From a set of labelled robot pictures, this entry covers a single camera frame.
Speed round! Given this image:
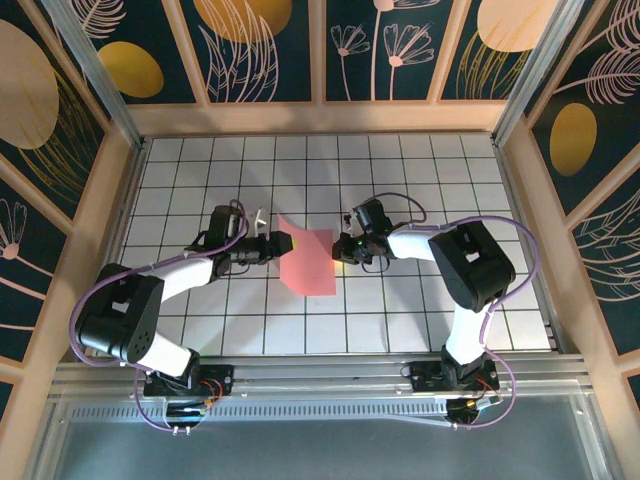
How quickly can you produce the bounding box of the perforated metal cable tray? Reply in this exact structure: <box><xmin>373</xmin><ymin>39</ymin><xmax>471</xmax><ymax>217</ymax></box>
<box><xmin>67</xmin><ymin>399</ymin><xmax>451</xmax><ymax>422</ymax></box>

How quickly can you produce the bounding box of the aluminium side rail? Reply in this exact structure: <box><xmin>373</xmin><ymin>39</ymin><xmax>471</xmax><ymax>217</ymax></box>
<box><xmin>493</xmin><ymin>137</ymin><xmax>569</xmax><ymax>357</ymax></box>
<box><xmin>74</xmin><ymin>137</ymin><xmax>149</xmax><ymax>361</ymax></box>

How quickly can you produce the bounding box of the pink paper sheet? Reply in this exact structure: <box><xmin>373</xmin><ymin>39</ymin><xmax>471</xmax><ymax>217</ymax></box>
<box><xmin>276</xmin><ymin>213</ymin><xmax>337</xmax><ymax>298</ymax></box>

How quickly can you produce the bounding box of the white grid work mat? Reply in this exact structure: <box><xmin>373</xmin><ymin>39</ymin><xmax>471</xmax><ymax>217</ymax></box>
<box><xmin>94</xmin><ymin>134</ymin><xmax>557</xmax><ymax>357</ymax></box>

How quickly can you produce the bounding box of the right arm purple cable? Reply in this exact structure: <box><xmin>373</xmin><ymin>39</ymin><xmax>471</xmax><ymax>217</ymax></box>
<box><xmin>367</xmin><ymin>192</ymin><xmax>541</xmax><ymax>432</ymax></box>

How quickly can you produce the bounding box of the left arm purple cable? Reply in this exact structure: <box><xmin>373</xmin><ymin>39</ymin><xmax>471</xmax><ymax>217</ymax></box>
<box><xmin>68</xmin><ymin>199</ymin><xmax>251</xmax><ymax>434</ymax></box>

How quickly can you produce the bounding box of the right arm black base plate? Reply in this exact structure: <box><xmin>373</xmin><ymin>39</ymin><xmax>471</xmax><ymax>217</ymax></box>
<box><xmin>409</xmin><ymin>360</ymin><xmax>500</xmax><ymax>394</ymax></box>

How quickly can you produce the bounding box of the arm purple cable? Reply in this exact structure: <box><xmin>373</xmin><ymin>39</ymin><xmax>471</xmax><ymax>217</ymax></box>
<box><xmin>367</xmin><ymin>192</ymin><xmax>541</xmax><ymax>432</ymax></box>
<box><xmin>68</xmin><ymin>199</ymin><xmax>251</xmax><ymax>434</ymax></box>

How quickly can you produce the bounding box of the left arm wired controller board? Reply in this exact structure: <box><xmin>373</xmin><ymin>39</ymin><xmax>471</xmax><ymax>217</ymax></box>
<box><xmin>164</xmin><ymin>397</ymin><xmax>217</xmax><ymax>435</ymax></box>

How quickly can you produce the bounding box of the grey metal panel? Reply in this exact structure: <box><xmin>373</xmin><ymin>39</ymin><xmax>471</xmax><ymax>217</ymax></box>
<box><xmin>29</xmin><ymin>394</ymin><xmax>616</xmax><ymax>480</ymax></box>

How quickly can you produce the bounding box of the arm wired controller board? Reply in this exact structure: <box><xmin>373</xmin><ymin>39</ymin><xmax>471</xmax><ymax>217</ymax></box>
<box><xmin>444</xmin><ymin>394</ymin><xmax>504</xmax><ymax>431</ymax></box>
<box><xmin>164</xmin><ymin>397</ymin><xmax>217</xmax><ymax>435</ymax></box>

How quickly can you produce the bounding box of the aluminium corner post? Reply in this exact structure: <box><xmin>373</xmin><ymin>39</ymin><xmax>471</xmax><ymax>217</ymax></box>
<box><xmin>492</xmin><ymin>0</ymin><xmax>586</xmax><ymax>146</ymax></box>
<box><xmin>39</xmin><ymin>0</ymin><xmax>146</xmax><ymax>149</ymax></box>

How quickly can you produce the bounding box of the right arm wired controller board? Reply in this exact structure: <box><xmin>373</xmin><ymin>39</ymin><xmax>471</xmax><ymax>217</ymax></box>
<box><xmin>444</xmin><ymin>394</ymin><xmax>504</xmax><ymax>431</ymax></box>

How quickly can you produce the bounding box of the aluminium mounting beam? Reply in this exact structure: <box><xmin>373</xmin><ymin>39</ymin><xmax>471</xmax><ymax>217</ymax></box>
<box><xmin>49</xmin><ymin>353</ymin><xmax>596</xmax><ymax>401</ymax></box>

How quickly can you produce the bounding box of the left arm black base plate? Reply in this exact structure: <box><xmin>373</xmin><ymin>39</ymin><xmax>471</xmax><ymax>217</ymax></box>
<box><xmin>143</xmin><ymin>363</ymin><xmax>235</xmax><ymax>399</ymax></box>

